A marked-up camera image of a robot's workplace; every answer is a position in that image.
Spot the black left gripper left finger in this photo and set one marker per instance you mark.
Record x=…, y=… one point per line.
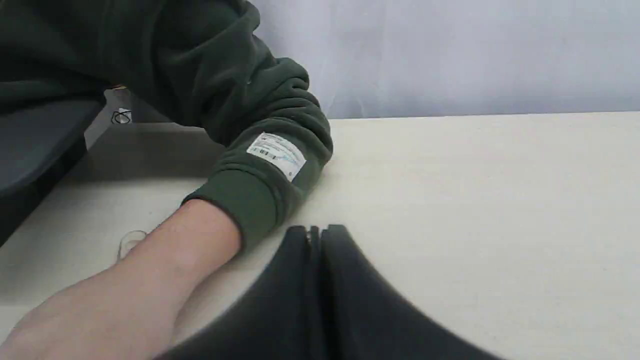
x=275, y=319

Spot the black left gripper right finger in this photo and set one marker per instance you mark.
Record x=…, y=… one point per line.
x=366, y=318

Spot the white paint brush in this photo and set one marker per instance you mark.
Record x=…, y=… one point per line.
x=128, y=243

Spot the green sleeved forearm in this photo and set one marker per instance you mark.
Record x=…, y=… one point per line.
x=199, y=63

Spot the person's bare hand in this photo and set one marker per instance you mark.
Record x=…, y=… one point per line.
x=88, y=322

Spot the dark grey chair seat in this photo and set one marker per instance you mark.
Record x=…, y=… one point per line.
x=40, y=143

